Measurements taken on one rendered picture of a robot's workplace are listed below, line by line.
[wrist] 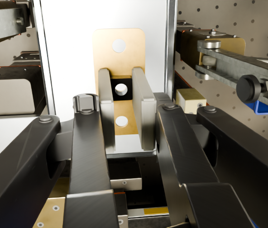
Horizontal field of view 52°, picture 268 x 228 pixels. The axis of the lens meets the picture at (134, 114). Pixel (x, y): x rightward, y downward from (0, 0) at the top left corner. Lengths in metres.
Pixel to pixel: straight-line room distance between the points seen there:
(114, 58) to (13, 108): 0.36
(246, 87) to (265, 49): 0.60
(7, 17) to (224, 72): 0.31
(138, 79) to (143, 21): 0.30
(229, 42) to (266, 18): 0.43
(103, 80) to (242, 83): 0.16
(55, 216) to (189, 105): 0.31
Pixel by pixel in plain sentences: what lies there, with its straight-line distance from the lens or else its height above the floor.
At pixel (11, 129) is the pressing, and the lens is 0.53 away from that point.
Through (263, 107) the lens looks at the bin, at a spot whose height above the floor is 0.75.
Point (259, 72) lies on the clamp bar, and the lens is 0.32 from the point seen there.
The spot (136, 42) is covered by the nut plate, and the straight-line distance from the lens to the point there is 0.20.
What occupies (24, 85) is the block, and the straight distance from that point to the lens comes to 0.52.
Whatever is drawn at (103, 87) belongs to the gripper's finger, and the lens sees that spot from 0.16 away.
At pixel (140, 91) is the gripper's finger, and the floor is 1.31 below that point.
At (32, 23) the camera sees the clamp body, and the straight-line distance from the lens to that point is 0.66.
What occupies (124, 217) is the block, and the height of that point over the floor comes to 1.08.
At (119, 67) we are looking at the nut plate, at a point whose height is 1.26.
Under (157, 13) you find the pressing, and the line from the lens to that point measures 0.46.
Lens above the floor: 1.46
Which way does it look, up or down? 67 degrees down
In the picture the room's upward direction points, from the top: 166 degrees clockwise
